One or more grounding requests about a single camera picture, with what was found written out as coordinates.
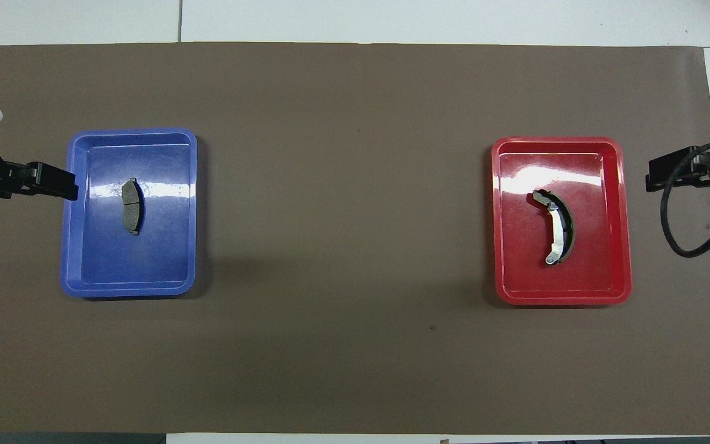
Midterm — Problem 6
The brown table mat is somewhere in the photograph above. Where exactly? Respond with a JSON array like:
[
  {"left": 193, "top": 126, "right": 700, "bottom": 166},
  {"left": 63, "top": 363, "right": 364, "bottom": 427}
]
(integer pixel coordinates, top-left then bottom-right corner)
[{"left": 0, "top": 42, "right": 710, "bottom": 435}]

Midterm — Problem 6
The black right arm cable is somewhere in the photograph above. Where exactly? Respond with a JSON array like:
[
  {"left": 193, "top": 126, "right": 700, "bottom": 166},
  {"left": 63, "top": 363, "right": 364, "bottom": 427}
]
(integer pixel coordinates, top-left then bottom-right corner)
[{"left": 659, "top": 140, "right": 710, "bottom": 259}]

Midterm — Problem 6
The blue plastic tray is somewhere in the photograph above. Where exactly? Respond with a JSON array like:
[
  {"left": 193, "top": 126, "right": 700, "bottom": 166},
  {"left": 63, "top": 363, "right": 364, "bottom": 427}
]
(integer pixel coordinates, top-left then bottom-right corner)
[{"left": 60, "top": 128, "right": 198, "bottom": 299}]

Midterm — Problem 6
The grey brake pad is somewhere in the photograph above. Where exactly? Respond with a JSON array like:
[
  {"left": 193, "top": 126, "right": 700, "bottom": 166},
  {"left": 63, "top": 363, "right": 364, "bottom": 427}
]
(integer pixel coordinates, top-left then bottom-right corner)
[{"left": 121, "top": 178, "right": 145, "bottom": 236}]

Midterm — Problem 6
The curved brake shoe metal web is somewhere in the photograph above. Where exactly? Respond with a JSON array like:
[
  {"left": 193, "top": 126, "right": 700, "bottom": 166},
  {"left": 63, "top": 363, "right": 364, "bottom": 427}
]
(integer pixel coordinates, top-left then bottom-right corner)
[{"left": 532, "top": 189, "right": 576, "bottom": 266}]

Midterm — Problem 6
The red plastic tray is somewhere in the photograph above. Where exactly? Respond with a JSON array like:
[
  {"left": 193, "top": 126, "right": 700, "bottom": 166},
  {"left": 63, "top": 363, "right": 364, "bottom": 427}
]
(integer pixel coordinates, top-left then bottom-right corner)
[{"left": 491, "top": 136, "right": 633, "bottom": 306}]

